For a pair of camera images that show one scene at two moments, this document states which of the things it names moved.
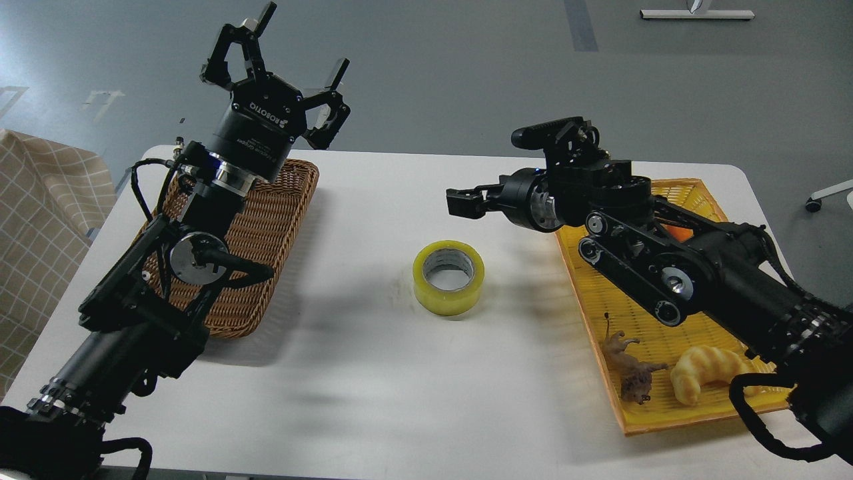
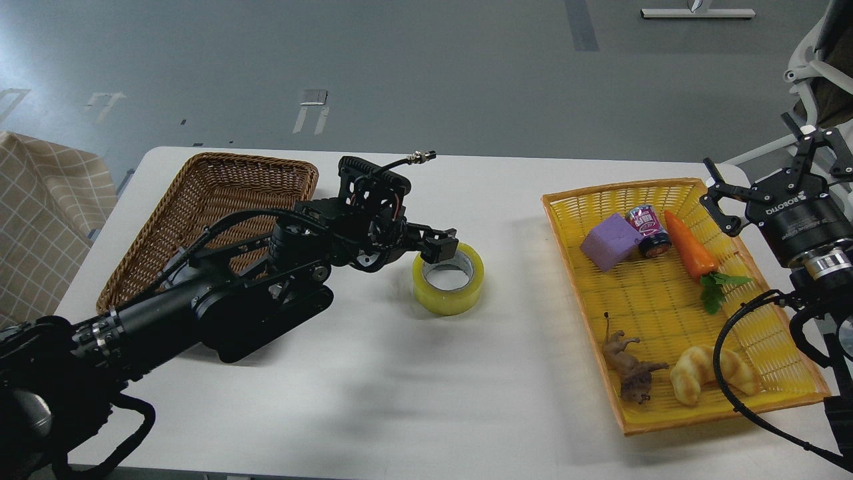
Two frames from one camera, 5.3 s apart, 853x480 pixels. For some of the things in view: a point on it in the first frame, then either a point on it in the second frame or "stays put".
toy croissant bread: [696, 366] stays put
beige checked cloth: [52, 195] stays put
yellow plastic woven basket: [660, 375] stays put
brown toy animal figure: [635, 376] stays put
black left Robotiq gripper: [264, 115] to [372, 230]
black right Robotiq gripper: [528, 196] to [798, 222]
